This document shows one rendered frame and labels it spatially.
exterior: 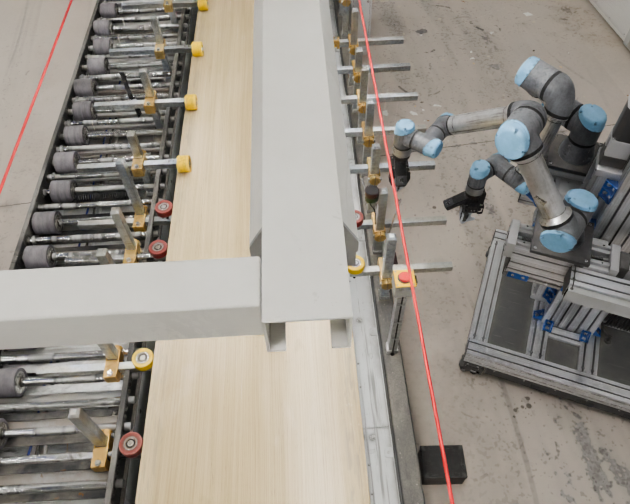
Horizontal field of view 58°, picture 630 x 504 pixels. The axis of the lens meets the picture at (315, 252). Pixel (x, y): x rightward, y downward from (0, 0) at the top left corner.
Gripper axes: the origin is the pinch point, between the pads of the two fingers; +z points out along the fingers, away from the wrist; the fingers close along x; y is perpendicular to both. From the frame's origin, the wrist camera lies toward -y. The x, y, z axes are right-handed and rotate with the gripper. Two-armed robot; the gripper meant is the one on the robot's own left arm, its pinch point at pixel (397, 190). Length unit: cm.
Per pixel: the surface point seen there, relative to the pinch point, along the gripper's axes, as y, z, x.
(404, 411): -87, 31, 5
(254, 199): -125, -135, 44
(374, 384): -72, 39, 15
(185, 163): 26, 4, 95
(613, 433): -76, 101, -107
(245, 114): 67, 10, 70
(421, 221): -5.8, 14.7, -11.3
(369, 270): -30.8, 15.3, 14.3
